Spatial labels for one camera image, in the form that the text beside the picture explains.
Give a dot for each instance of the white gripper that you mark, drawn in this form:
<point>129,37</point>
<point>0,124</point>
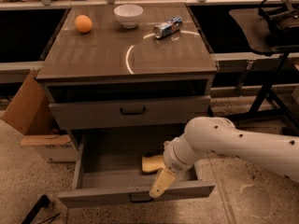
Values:
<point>172,160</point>

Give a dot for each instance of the yellow sponge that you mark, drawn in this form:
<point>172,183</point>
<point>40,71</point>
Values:
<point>152,164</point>

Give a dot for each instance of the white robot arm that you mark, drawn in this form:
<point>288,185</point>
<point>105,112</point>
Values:
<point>276,153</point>

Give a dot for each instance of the open grey lower drawer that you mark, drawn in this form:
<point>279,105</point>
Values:
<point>109,167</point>

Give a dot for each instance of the closed grey upper drawer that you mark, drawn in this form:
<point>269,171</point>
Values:
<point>106,114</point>

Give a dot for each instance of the grey drawer cabinet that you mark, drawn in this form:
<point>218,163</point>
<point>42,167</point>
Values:
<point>113,63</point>

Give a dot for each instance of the white printed cardboard box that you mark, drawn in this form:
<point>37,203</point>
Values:
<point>52,147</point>

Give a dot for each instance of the black tool on floor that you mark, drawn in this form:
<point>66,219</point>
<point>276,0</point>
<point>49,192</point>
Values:
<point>42,202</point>

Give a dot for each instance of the brown cardboard box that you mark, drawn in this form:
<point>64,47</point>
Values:
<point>28,112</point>

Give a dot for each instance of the crushed blue soda can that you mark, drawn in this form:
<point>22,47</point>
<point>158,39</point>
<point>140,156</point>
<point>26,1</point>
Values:
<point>168,27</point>

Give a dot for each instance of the white bowl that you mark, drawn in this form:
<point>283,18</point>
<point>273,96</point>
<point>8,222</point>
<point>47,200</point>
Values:
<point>128,15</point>

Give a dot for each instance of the orange fruit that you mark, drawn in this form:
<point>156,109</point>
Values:
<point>83,24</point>

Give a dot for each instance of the black side table stand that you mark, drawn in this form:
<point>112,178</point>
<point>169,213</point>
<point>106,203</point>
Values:
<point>267,55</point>

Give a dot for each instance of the black bag on table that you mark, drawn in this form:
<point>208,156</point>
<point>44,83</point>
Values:
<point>283,22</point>

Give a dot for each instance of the black drawer handle lower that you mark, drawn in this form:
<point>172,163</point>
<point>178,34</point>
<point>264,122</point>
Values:
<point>140,198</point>

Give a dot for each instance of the black drawer handle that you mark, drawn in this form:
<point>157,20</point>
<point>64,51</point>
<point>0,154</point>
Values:
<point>128,112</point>
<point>140,198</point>

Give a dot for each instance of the black drawer handle upper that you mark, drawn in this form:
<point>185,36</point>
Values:
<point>128,112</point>

